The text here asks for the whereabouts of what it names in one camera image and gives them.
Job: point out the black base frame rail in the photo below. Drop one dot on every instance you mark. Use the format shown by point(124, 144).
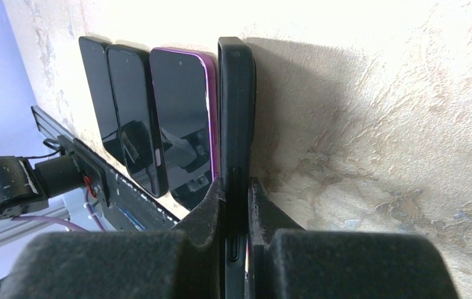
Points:
point(125, 206)

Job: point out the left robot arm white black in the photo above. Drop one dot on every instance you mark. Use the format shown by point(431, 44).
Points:
point(27, 188)

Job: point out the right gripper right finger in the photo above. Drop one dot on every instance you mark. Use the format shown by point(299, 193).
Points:
point(287, 261)

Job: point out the black phone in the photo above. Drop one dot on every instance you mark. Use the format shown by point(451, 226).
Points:
point(93, 52)
point(138, 126)
point(237, 101)

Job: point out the purple-cased phone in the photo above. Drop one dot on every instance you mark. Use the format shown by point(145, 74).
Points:
point(184, 85)

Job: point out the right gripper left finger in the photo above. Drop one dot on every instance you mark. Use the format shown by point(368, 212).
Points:
point(182, 262)

